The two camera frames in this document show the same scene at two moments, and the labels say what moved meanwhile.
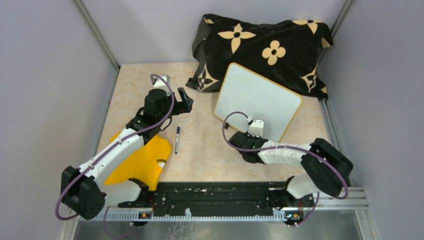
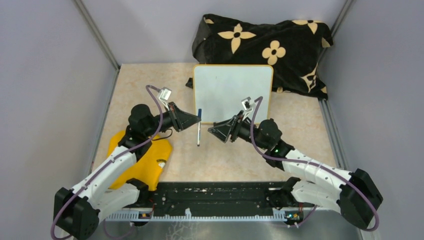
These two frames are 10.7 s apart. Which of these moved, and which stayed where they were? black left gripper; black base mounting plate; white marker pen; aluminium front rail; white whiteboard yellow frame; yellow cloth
Moved: white marker pen; black left gripper; white whiteboard yellow frame
Stayed: black base mounting plate; aluminium front rail; yellow cloth
